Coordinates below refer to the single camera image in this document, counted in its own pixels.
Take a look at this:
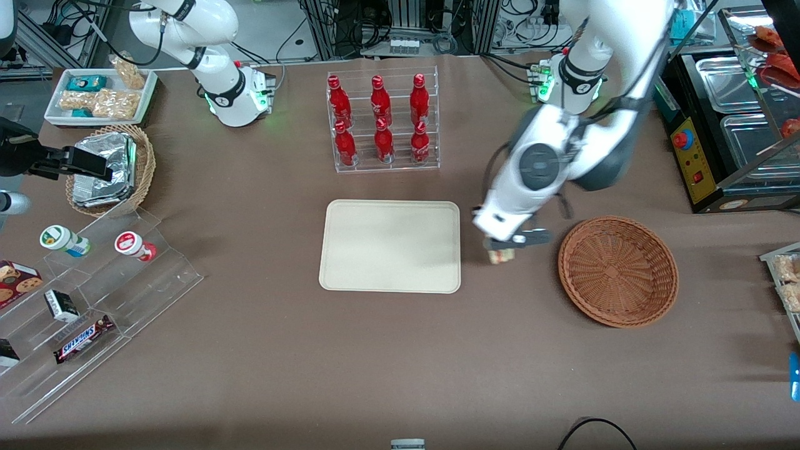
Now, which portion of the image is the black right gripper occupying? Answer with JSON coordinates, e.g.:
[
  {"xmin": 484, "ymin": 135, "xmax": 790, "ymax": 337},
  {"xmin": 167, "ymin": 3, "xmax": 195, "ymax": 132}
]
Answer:
[{"xmin": 0, "ymin": 117, "xmax": 114, "ymax": 183}]

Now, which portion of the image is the black cable loop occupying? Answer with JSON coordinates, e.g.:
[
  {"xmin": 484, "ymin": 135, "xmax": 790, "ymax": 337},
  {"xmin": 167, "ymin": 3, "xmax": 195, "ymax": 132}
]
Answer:
[{"xmin": 556, "ymin": 417, "xmax": 638, "ymax": 450}]

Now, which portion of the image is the light tan wicker basket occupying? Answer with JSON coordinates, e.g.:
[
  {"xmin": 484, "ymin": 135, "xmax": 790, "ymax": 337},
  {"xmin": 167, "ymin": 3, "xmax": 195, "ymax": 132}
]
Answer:
[{"xmin": 65, "ymin": 124, "xmax": 156, "ymax": 218}]

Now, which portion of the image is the clear acrylic stepped display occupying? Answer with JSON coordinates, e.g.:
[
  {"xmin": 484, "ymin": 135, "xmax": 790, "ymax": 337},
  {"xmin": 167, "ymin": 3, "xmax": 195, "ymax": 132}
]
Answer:
[{"xmin": 0, "ymin": 206, "xmax": 204, "ymax": 426}]

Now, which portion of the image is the clear acrylic bottle rack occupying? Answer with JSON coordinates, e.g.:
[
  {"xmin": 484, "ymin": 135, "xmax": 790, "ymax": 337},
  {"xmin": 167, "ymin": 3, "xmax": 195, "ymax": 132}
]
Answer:
[{"xmin": 326, "ymin": 66, "xmax": 441, "ymax": 174}]

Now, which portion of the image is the red cola bottle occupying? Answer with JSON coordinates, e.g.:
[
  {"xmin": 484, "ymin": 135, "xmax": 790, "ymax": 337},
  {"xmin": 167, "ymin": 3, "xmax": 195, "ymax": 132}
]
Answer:
[
  {"xmin": 374, "ymin": 117, "xmax": 395, "ymax": 164},
  {"xmin": 409, "ymin": 73, "xmax": 431, "ymax": 126},
  {"xmin": 334, "ymin": 120, "xmax": 358, "ymax": 167},
  {"xmin": 411, "ymin": 121, "xmax": 431, "ymax": 165},
  {"xmin": 327, "ymin": 75, "xmax": 352, "ymax": 129},
  {"xmin": 370, "ymin": 75, "xmax": 393, "ymax": 128}
]

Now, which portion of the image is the brown round wicker basket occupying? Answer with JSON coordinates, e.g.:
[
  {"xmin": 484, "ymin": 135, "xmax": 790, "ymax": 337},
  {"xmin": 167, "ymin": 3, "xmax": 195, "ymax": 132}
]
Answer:
[{"xmin": 557, "ymin": 216, "xmax": 679, "ymax": 329}]

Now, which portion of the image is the white rectangular snack tray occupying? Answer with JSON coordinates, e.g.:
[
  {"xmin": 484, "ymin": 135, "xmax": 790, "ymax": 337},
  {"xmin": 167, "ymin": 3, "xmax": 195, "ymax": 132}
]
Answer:
[{"xmin": 44, "ymin": 67, "xmax": 158, "ymax": 128}]

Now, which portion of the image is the red cookie box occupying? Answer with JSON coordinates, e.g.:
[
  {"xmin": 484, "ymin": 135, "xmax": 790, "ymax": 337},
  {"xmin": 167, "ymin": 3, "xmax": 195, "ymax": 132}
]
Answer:
[{"xmin": 0, "ymin": 260, "xmax": 44, "ymax": 310}]

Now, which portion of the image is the beige rectangular plastic tray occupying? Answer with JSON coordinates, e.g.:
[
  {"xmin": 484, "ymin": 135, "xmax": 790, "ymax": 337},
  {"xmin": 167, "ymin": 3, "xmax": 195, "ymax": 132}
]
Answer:
[{"xmin": 319, "ymin": 199, "xmax": 461, "ymax": 294}]

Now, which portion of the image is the metal equipment rack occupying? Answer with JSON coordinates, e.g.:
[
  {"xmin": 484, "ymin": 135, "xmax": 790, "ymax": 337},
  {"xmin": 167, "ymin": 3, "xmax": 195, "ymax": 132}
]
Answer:
[{"xmin": 300, "ymin": 0, "xmax": 501, "ymax": 60}]

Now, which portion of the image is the green lid yogurt cup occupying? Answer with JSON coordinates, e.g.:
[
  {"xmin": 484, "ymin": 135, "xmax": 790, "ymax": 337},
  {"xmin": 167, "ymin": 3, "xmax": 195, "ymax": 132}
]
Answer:
[{"xmin": 39, "ymin": 225, "xmax": 91, "ymax": 258}]

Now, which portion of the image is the grey tray with snacks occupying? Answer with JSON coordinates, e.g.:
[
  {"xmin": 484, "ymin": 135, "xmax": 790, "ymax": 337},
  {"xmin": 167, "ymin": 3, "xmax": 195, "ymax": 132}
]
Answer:
[{"xmin": 759, "ymin": 242, "xmax": 800, "ymax": 344}]

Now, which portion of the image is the red lid yogurt cup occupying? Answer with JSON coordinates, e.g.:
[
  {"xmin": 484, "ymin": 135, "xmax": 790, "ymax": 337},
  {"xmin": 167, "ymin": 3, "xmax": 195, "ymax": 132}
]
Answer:
[{"xmin": 114, "ymin": 231, "xmax": 158, "ymax": 263}]

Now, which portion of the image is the teal snack box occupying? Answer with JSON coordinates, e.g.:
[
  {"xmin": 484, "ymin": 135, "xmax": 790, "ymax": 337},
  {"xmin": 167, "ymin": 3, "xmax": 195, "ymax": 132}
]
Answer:
[{"xmin": 67, "ymin": 75, "xmax": 107, "ymax": 93}]

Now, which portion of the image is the small black white box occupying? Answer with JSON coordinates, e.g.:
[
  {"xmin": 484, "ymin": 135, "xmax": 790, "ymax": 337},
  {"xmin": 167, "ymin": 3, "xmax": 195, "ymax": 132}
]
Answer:
[{"xmin": 44, "ymin": 289, "xmax": 81, "ymax": 323}]

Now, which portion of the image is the Snickers chocolate bar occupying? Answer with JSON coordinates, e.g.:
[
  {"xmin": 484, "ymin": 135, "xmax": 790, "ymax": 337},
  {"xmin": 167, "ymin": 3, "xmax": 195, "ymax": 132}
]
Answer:
[{"xmin": 53, "ymin": 314, "xmax": 116, "ymax": 365}]

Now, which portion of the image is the stainless steel pan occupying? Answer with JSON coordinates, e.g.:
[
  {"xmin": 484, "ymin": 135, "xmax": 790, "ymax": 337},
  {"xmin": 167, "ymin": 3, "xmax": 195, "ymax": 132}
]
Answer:
[
  {"xmin": 722, "ymin": 114, "xmax": 800, "ymax": 183},
  {"xmin": 695, "ymin": 55, "xmax": 760, "ymax": 114}
]

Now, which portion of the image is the foil wrapped packet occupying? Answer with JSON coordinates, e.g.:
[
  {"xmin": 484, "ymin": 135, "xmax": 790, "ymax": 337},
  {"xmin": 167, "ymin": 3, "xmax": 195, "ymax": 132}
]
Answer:
[
  {"xmin": 74, "ymin": 132, "xmax": 136, "ymax": 183},
  {"xmin": 72, "ymin": 175, "xmax": 136, "ymax": 208}
]

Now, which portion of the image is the clear bag of crackers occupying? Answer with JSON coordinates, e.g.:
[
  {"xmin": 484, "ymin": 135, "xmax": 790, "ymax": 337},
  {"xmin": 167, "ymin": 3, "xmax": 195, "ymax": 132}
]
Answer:
[
  {"xmin": 109, "ymin": 53, "xmax": 146, "ymax": 90},
  {"xmin": 59, "ymin": 91, "xmax": 94, "ymax": 112},
  {"xmin": 92, "ymin": 89, "xmax": 139, "ymax": 121}
]

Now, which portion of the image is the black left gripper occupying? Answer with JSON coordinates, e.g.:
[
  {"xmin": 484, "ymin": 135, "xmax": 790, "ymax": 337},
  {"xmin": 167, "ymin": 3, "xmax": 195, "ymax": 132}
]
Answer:
[{"xmin": 484, "ymin": 229, "xmax": 554, "ymax": 253}]

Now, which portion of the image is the black food warmer appliance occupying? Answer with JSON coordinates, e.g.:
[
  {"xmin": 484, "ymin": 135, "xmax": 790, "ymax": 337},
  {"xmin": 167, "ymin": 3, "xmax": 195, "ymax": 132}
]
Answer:
[{"xmin": 653, "ymin": 6, "xmax": 800, "ymax": 214}]

